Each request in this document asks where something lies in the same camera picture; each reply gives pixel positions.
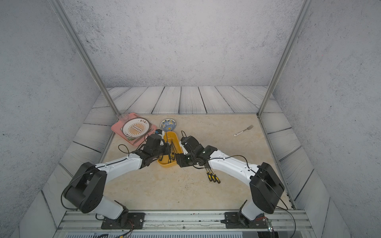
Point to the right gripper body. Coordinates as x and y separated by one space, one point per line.
187 159

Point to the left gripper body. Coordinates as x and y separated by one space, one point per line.
162 150

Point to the yellow storage box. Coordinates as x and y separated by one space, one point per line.
170 137

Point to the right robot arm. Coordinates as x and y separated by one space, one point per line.
265 185

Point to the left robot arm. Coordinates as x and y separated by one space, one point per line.
86 190

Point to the blue patterned small dish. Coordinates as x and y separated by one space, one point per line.
168 125

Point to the white round plate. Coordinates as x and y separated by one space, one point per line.
135 128

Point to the pink tray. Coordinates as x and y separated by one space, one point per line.
116 128

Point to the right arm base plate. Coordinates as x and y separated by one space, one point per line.
244 220

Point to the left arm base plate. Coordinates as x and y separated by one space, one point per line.
127 221

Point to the aluminium front rail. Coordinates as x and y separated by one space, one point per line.
189 224

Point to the metal frame post left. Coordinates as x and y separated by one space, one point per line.
69 29

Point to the metal frame post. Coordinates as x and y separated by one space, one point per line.
69 29
306 6

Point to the metal frame post right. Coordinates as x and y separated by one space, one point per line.
306 6

